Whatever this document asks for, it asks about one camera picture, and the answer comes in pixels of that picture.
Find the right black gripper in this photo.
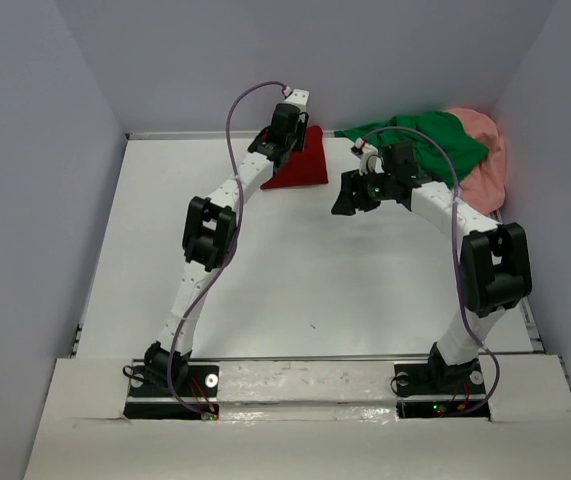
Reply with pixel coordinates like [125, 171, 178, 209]
[330, 167, 396, 216]

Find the red t shirt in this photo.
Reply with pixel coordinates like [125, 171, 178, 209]
[261, 125, 329, 190]

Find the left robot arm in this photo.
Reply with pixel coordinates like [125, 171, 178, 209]
[144, 90, 309, 396]

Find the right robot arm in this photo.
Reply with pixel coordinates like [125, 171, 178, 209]
[331, 139, 532, 398]

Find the green t shirt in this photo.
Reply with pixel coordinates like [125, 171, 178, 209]
[335, 111, 489, 189]

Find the pink t shirt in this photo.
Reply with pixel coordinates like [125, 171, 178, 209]
[447, 108, 507, 215]

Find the white front cover board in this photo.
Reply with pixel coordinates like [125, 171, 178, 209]
[26, 355, 571, 479]

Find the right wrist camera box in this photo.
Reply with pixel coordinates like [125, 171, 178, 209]
[350, 138, 383, 175]

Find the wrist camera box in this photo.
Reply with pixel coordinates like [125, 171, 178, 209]
[282, 86, 310, 113]
[350, 138, 383, 175]

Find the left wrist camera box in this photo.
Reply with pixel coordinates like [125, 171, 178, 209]
[282, 86, 310, 113]

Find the aluminium right table rail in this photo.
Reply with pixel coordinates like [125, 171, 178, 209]
[495, 209, 546, 354]

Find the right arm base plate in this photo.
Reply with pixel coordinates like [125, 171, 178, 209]
[390, 361, 491, 420]

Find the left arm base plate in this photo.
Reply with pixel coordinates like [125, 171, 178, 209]
[122, 363, 220, 421]

